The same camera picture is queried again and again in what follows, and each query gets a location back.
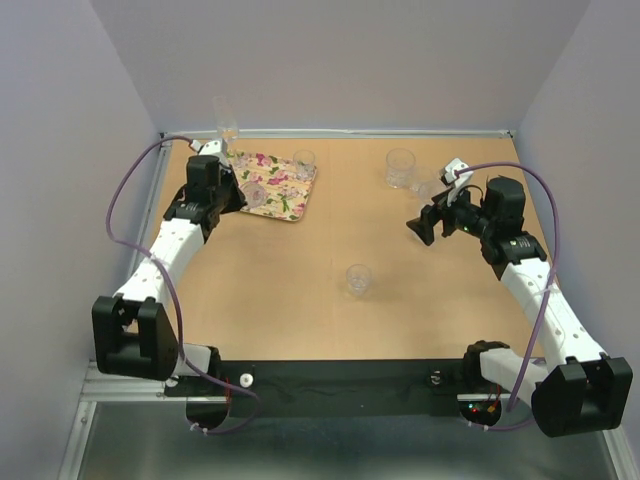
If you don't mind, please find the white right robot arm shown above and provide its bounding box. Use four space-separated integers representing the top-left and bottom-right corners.
406 176 633 437

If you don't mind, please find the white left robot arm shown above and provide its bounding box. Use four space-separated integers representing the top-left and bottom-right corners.
91 153 246 394

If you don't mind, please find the small clear glass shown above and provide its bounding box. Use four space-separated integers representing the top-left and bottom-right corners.
293 149 316 181
346 264 373 296
409 168 443 203
241 182 268 210

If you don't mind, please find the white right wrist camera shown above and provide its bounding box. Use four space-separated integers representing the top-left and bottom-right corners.
440 158 473 206

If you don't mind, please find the floral patterned tray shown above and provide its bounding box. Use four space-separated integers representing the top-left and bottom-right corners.
227 150 317 222

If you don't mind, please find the front aluminium rail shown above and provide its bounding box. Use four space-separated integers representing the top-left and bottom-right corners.
81 359 508 403

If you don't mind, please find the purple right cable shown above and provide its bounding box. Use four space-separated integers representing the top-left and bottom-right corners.
457 160 560 431

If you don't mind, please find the small clear glass behind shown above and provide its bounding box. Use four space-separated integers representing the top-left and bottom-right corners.
409 168 443 203

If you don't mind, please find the large clear faceted tumbler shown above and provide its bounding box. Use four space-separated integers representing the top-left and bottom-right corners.
385 148 416 188

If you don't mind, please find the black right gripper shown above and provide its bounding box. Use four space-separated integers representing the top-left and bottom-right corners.
405 181 496 245

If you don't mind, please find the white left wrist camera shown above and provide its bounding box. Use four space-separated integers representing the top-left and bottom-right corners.
190 139 227 155

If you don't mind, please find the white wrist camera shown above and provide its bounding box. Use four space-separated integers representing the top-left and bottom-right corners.
190 139 227 155
440 158 473 206

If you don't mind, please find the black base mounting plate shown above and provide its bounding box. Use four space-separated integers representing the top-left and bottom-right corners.
162 357 521 419

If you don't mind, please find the tall clear stemmed glass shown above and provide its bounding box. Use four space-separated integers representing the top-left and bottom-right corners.
212 96 239 144

